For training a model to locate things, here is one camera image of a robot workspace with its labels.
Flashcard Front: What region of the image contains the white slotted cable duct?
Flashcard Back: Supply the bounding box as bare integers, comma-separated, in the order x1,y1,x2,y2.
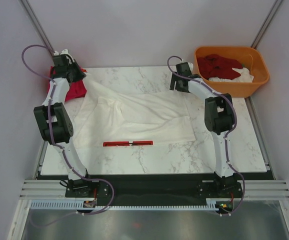
30,198,235,210

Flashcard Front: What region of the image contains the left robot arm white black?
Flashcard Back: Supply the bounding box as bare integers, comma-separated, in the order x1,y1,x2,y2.
33,49,88,181

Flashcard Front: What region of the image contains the white t-shirt red print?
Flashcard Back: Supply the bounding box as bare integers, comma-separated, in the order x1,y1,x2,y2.
73,74,196,149

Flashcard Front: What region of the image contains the white t-shirt in bin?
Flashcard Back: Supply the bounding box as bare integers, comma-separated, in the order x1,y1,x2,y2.
207,66,255,84

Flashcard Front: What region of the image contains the aluminium rail frame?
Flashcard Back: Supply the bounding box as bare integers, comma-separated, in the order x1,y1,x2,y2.
19,180,289,201

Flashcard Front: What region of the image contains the folded pink t-shirt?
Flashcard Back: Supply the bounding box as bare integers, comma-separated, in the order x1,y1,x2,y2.
45,65,88,102

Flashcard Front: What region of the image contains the orange plastic bin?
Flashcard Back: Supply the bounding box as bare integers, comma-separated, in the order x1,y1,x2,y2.
194,46,270,98

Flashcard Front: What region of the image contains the dark red t-shirt in bin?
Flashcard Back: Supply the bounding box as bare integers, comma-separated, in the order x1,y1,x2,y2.
197,54,243,80

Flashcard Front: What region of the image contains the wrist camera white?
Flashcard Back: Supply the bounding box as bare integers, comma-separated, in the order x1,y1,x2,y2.
183,62,194,72
53,49,70,56

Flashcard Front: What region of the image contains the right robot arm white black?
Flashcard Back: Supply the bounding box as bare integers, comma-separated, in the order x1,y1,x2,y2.
169,62,237,178

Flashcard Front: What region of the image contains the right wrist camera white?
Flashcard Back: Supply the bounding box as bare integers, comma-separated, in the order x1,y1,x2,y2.
183,62,194,72

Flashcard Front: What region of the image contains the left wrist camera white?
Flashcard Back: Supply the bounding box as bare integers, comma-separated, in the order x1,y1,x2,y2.
53,49,70,56

